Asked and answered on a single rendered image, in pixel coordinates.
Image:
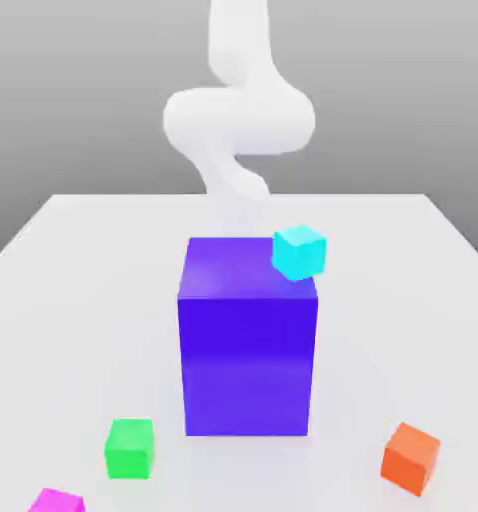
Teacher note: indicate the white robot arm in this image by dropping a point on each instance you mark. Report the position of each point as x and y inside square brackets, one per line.
[239, 120]

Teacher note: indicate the small cyan cube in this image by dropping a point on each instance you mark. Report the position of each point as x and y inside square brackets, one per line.
[299, 252]

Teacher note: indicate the small green cube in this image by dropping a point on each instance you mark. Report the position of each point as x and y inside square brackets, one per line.
[129, 450]

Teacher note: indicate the small orange cube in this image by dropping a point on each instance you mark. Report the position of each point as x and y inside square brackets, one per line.
[409, 460]

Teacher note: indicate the small magenta cube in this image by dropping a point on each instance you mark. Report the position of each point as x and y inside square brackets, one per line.
[57, 502]

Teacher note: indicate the large purple box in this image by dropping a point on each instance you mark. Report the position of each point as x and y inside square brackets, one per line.
[247, 360]

